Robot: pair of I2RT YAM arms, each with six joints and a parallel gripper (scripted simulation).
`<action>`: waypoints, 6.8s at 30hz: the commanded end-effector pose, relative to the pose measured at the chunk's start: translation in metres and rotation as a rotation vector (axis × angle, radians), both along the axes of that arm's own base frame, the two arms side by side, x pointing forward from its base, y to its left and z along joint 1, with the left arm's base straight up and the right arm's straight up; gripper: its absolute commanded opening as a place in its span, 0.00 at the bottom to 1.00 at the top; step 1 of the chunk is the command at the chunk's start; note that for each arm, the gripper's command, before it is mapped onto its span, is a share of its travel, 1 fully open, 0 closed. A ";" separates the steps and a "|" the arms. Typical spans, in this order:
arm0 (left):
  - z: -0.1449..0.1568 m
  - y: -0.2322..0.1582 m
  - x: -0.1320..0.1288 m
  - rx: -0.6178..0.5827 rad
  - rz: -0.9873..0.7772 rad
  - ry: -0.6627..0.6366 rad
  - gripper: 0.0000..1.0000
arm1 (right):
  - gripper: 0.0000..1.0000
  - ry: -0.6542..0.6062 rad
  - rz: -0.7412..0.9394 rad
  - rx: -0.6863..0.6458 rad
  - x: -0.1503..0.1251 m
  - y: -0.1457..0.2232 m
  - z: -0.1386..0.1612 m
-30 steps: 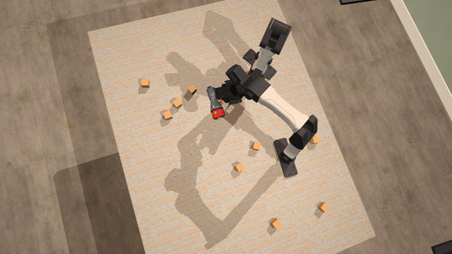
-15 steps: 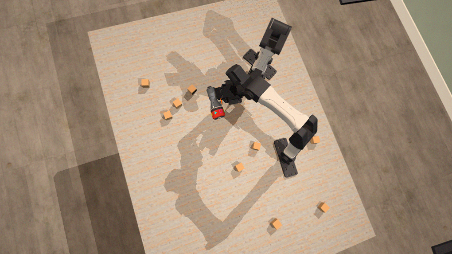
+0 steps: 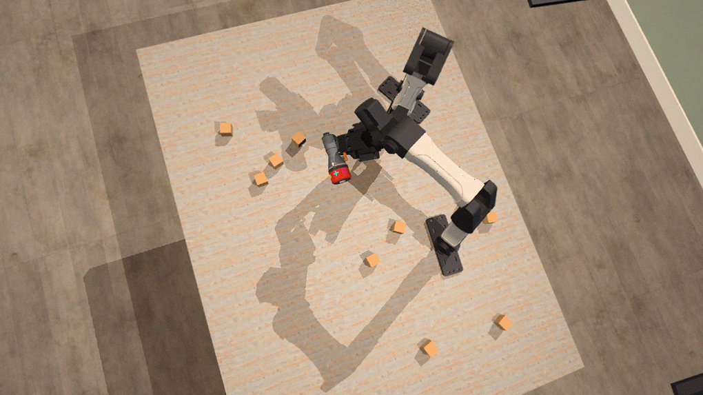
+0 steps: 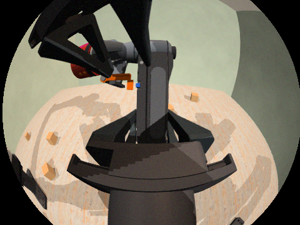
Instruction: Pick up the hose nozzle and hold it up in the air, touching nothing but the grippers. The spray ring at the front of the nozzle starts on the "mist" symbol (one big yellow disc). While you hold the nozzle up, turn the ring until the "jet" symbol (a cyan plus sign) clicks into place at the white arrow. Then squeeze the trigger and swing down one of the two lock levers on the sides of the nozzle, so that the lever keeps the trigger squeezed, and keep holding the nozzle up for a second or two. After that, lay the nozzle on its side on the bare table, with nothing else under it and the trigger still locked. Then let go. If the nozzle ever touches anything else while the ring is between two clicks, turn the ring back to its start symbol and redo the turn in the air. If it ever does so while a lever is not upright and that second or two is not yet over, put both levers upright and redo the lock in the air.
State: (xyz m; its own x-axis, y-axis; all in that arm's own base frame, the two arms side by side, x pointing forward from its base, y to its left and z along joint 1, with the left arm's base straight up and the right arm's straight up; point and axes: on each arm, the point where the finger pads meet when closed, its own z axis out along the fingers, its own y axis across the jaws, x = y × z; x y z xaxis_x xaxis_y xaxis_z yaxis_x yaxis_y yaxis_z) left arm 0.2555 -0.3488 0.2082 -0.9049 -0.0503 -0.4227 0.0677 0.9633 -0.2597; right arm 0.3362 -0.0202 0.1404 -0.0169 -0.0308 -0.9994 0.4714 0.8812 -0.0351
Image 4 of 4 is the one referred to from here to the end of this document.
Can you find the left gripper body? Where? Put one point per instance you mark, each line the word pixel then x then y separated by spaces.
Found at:
pixel 60 12

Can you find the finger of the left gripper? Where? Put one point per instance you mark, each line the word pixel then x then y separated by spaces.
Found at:
pixel 56 46
pixel 134 16

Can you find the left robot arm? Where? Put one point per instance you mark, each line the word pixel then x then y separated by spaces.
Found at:
pixel 25 179

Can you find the dark grey hose nozzle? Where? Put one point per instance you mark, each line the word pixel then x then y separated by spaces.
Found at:
pixel 152 84

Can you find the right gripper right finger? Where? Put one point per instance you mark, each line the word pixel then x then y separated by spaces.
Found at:
pixel 187 131

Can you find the tan cube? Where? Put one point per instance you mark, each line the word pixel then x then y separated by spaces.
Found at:
pixel 48 171
pixel 170 107
pixel 51 138
pixel 27 136
pixel 194 97

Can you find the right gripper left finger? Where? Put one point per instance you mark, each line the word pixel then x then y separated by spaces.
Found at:
pixel 116 131

